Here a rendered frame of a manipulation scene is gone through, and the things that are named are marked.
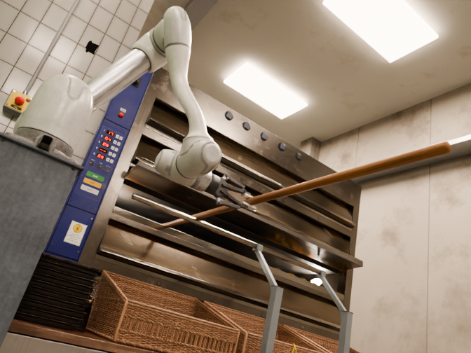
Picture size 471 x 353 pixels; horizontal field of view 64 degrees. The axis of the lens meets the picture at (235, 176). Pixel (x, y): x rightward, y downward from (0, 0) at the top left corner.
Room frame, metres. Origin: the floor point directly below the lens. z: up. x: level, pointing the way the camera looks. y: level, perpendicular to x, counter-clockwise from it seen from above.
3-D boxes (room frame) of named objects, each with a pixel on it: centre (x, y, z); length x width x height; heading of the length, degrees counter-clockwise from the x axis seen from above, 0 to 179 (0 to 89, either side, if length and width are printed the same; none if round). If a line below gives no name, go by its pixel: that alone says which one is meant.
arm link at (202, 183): (1.31, 0.12, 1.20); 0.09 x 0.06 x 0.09; 29
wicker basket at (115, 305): (1.87, 0.17, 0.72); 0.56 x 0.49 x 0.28; 120
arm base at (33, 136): (0.97, 0.53, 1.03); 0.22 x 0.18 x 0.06; 29
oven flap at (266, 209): (2.38, -0.20, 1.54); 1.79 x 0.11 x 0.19; 119
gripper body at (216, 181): (1.35, 0.06, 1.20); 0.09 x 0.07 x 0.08; 119
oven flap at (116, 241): (2.38, -0.20, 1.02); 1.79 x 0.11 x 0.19; 119
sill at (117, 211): (2.40, -0.19, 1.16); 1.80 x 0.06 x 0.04; 119
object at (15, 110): (1.61, 1.09, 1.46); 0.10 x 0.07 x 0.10; 119
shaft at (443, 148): (1.48, -0.05, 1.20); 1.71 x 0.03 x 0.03; 29
